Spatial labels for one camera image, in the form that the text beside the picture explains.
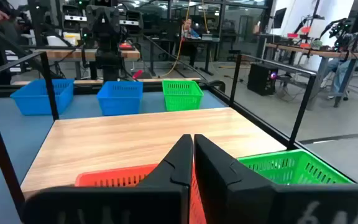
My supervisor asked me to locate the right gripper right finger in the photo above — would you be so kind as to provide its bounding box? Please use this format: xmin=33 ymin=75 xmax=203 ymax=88
xmin=193 ymin=134 xmax=358 ymax=224

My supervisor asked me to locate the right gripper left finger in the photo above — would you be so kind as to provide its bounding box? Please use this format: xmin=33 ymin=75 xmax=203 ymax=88
xmin=22 ymin=134 xmax=194 ymax=224

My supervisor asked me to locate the orange plastic basket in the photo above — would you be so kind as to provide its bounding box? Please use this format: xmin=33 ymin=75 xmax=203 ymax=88
xmin=75 ymin=158 xmax=208 ymax=224

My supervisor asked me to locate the green plastic basket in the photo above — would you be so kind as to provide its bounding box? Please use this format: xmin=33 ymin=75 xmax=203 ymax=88
xmin=237 ymin=149 xmax=355 ymax=187
xmin=162 ymin=80 xmax=204 ymax=112

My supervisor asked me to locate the blue plastic basket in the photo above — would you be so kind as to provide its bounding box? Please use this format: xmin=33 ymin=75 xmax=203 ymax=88
xmin=10 ymin=78 xmax=75 ymax=116
xmin=96 ymin=81 xmax=144 ymax=116

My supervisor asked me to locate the black computer tower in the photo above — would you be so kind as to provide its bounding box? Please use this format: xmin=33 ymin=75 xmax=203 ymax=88
xmin=247 ymin=63 xmax=279 ymax=96

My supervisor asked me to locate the black office desk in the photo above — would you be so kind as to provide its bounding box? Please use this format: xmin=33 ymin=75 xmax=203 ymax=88
xmin=147 ymin=36 xmax=222 ymax=77

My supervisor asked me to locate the person seated at black desk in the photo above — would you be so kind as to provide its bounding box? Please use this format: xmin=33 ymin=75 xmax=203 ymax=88
xmin=178 ymin=17 xmax=201 ymax=68

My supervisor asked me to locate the wooden workbench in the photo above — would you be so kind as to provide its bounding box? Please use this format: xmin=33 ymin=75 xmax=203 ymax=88
xmin=32 ymin=48 xmax=141 ymax=80

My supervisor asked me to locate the blue table mat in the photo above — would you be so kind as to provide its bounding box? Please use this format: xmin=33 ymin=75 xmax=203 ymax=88
xmin=0 ymin=90 xmax=229 ymax=224

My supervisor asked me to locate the long wooden table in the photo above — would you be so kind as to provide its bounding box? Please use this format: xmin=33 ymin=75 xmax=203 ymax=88
xmin=265 ymin=42 xmax=358 ymax=110

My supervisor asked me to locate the person seated at wooden table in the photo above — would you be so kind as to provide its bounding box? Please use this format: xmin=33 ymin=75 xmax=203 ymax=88
xmin=320 ymin=21 xmax=358 ymax=100

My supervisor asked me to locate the dark monitor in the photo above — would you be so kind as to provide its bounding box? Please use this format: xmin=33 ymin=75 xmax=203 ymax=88
xmin=271 ymin=7 xmax=288 ymax=29

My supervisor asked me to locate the black metal table frame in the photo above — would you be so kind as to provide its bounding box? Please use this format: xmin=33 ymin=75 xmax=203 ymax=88
xmin=0 ymin=79 xmax=358 ymax=186

